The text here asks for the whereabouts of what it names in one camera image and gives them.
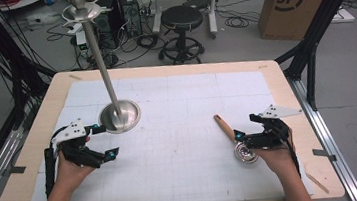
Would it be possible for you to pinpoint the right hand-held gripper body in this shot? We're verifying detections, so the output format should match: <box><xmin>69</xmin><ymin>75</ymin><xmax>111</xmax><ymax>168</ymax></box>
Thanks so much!
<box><xmin>243</xmin><ymin>101</ymin><xmax>307</xmax><ymax>151</ymax></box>

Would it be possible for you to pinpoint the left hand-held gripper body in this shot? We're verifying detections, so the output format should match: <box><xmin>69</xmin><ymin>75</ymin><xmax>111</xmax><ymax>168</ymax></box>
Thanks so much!
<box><xmin>47</xmin><ymin>116</ymin><xmax>106</xmax><ymax>174</ymax></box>

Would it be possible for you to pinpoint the metal ladle with wooden handle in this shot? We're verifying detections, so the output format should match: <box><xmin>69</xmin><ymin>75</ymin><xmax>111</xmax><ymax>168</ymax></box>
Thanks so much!
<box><xmin>212</xmin><ymin>110</ymin><xmax>261</xmax><ymax>169</ymax></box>

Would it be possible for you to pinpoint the person's right hand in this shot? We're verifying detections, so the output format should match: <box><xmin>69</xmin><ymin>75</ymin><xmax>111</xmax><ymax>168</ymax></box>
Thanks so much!
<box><xmin>252</xmin><ymin>128</ymin><xmax>300</xmax><ymax>181</ymax></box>

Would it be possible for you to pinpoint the person's left hand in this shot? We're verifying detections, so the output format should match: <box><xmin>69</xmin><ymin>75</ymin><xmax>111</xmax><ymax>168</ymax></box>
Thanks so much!
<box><xmin>51</xmin><ymin>147</ymin><xmax>98</xmax><ymax>196</ymax></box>

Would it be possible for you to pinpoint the silver metal pole stand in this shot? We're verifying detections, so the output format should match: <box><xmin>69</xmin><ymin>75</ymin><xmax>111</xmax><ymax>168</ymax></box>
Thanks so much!
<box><xmin>59</xmin><ymin>0</ymin><xmax>145</xmax><ymax>140</ymax></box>

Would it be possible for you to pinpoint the black tape piece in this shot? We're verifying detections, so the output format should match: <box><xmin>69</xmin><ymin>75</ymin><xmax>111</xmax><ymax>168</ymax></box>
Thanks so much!
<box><xmin>311</xmin><ymin>145</ymin><xmax>338</xmax><ymax>165</ymax></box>
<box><xmin>8</xmin><ymin>165</ymin><xmax>28</xmax><ymax>176</ymax></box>

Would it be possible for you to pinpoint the white gridded mat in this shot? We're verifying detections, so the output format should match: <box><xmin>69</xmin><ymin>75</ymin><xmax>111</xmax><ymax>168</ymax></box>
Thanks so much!
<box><xmin>12</xmin><ymin>57</ymin><xmax>315</xmax><ymax>201</ymax></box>

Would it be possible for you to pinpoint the thin wooden stick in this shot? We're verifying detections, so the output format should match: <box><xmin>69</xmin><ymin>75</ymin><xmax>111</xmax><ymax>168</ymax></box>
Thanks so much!
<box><xmin>305</xmin><ymin>168</ymin><xmax>331</xmax><ymax>197</ymax></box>

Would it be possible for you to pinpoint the large brown cardboard box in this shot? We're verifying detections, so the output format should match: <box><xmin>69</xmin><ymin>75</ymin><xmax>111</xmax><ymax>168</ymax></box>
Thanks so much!
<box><xmin>254</xmin><ymin>0</ymin><xmax>351</xmax><ymax>46</ymax></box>

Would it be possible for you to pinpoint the black computer tower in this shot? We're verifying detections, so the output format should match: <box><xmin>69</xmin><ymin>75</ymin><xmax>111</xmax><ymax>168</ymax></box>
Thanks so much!
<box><xmin>117</xmin><ymin>0</ymin><xmax>145</xmax><ymax>40</ymax></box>

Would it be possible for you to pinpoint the black round stool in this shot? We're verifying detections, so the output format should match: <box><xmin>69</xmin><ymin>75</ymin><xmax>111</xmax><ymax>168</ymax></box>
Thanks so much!
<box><xmin>153</xmin><ymin>2</ymin><xmax>210</xmax><ymax>68</ymax></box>

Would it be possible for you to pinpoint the white power strip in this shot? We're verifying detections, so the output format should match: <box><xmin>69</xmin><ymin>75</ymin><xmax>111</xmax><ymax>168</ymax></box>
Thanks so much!
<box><xmin>329</xmin><ymin>7</ymin><xmax>356</xmax><ymax>25</ymax></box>

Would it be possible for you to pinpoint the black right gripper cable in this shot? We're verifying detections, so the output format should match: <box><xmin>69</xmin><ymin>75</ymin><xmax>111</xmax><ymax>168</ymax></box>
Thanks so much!
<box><xmin>279</xmin><ymin>124</ymin><xmax>303</xmax><ymax>180</ymax></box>

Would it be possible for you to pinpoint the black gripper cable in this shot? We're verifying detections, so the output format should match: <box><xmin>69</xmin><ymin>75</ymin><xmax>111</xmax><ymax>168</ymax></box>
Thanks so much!
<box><xmin>38</xmin><ymin>125</ymin><xmax>77</xmax><ymax>200</ymax></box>
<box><xmin>279</xmin><ymin>124</ymin><xmax>303</xmax><ymax>180</ymax></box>

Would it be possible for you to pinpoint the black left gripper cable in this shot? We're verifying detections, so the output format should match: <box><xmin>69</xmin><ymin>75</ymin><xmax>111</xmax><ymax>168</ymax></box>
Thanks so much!
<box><xmin>38</xmin><ymin>125</ymin><xmax>77</xmax><ymax>200</ymax></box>

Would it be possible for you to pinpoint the coiled black floor cable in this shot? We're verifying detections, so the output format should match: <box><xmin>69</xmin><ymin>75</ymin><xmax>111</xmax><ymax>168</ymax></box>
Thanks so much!
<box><xmin>223</xmin><ymin>13</ymin><xmax>251</xmax><ymax>30</ymax></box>

